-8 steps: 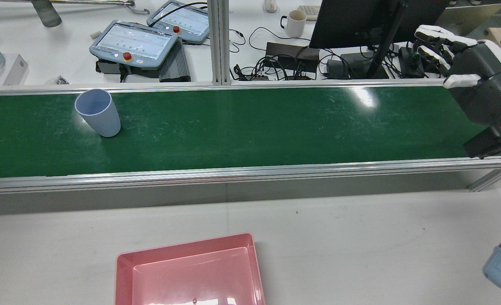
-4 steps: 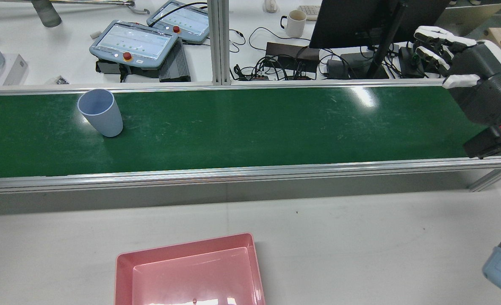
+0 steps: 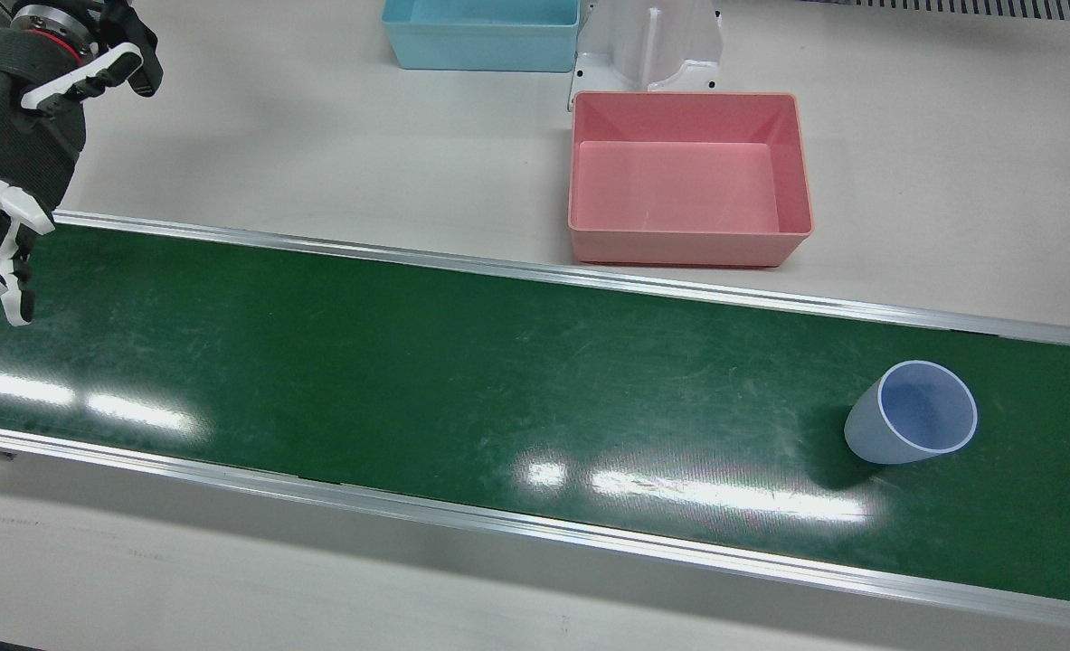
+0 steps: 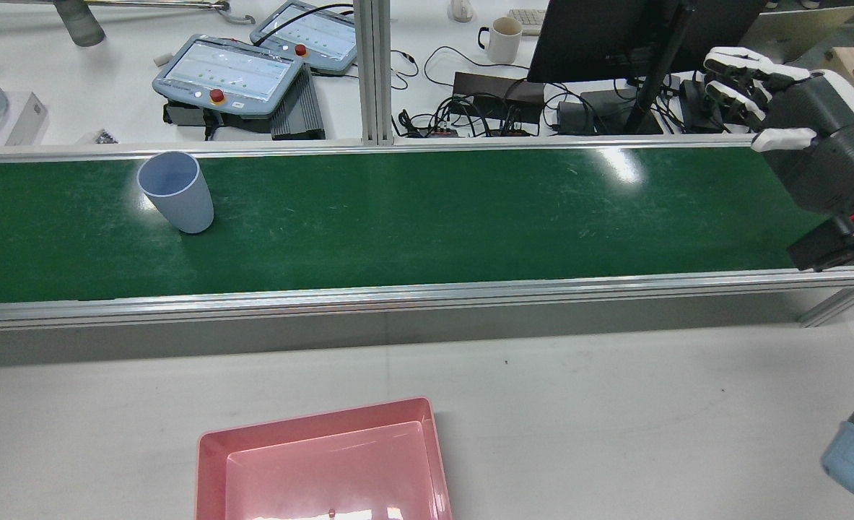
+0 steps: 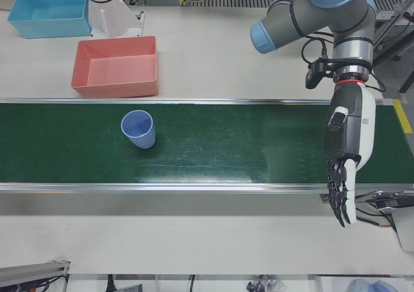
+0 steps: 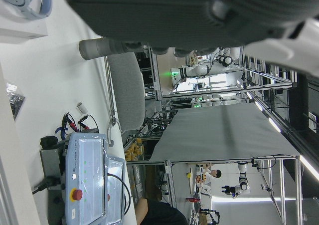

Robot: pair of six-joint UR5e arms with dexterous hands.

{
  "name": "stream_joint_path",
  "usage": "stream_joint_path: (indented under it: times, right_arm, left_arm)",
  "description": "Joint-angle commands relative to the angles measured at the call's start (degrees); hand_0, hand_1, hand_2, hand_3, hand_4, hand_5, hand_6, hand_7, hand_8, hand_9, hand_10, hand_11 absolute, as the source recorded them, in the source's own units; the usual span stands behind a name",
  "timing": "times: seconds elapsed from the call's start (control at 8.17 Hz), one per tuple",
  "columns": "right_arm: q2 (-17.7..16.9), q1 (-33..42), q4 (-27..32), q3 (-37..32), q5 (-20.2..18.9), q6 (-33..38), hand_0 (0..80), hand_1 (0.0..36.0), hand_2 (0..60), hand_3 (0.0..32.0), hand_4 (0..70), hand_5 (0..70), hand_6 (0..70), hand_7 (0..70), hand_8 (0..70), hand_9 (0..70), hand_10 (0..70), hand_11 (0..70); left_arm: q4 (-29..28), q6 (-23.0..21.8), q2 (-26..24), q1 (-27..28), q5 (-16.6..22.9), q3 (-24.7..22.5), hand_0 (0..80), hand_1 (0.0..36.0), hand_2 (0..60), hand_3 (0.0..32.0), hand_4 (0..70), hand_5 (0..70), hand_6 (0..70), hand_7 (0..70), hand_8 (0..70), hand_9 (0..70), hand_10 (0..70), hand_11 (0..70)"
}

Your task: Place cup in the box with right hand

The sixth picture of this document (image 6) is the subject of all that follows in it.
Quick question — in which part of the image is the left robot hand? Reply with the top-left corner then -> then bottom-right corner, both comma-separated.
63,0 -> 319,76

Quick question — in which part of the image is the grey metal box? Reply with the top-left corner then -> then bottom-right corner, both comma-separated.
39,147 -> 68,191

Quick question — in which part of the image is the chrome rod with grey grip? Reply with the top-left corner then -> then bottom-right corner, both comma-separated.
78,37 -> 125,146

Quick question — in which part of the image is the grey fabric chair back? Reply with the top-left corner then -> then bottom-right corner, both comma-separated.
108,52 -> 146,132

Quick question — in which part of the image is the small white cylinder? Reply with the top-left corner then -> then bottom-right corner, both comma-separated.
76,102 -> 88,115

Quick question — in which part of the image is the red black clip lead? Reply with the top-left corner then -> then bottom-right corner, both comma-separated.
77,114 -> 100,133
55,112 -> 77,136

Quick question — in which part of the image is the grey fabric canopy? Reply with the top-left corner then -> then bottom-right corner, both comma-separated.
149,102 -> 300,164

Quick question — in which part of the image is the yellow blocks pile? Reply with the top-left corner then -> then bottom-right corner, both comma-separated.
124,138 -> 145,161

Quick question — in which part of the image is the ceiling light strip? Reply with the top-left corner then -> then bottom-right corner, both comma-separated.
268,116 -> 281,133

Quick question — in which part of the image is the person in white shirt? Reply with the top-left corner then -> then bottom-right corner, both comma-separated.
199,169 -> 222,197

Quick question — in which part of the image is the grey teach pendant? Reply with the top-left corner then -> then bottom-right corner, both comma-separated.
61,132 -> 109,225

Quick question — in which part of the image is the black adapter block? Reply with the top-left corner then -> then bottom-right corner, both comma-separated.
39,135 -> 58,150

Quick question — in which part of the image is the bag of black screws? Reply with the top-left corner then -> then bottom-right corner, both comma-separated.
4,82 -> 26,121

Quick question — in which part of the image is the white vent grille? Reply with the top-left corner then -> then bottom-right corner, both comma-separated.
308,111 -> 317,133

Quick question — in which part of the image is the white robot with black gripper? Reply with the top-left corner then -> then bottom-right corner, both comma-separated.
221,161 -> 251,198

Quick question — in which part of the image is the person in black shirt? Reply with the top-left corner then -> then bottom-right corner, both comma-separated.
136,198 -> 188,225

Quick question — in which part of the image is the black pendant cable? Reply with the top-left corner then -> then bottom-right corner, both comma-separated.
107,172 -> 132,215

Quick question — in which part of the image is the black power plug cable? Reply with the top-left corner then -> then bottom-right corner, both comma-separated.
31,175 -> 62,195

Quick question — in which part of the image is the large aluminium scaffold frame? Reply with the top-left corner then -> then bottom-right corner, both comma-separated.
104,45 -> 309,225

